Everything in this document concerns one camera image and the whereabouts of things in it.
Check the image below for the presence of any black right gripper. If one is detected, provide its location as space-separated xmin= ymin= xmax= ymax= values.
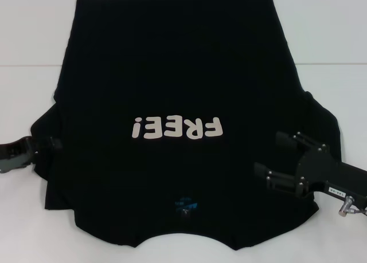
xmin=253 ymin=131 xmax=367 ymax=208

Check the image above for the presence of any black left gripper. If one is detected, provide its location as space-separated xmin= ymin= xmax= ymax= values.
xmin=0 ymin=136 xmax=64 ymax=174

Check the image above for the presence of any black shirt with FREE print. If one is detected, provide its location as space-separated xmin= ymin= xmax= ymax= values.
xmin=30 ymin=0 xmax=342 ymax=252

